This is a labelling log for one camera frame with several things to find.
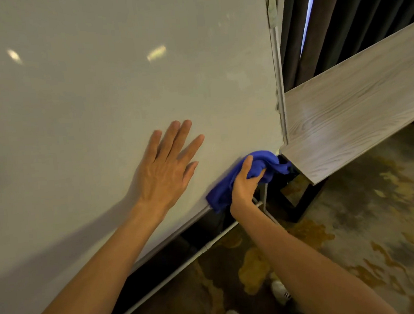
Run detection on black metal table leg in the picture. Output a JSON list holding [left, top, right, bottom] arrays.
[[261, 152, 333, 226]]

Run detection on person's right forearm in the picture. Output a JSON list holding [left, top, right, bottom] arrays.
[[229, 188, 400, 314]]

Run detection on person's right hand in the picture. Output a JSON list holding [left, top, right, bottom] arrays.
[[225, 154, 271, 219]]

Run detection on dark curtain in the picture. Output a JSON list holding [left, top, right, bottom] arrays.
[[276, 0, 414, 93]]

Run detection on person's left forearm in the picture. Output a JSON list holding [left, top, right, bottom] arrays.
[[0, 199, 171, 314]]

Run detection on person's left hand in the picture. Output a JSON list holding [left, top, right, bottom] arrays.
[[128, 118, 212, 225]]

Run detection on large white board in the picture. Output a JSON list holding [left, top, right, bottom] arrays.
[[0, 0, 305, 314]]

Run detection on white metal stand bar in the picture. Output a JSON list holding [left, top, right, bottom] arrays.
[[88, 201, 273, 314]]

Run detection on grey wood grain table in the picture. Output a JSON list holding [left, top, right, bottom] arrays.
[[268, 18, 414, 189]]

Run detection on blue cleaning cloth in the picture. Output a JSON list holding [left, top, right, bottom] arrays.
[[202, 148, 301, 215]]

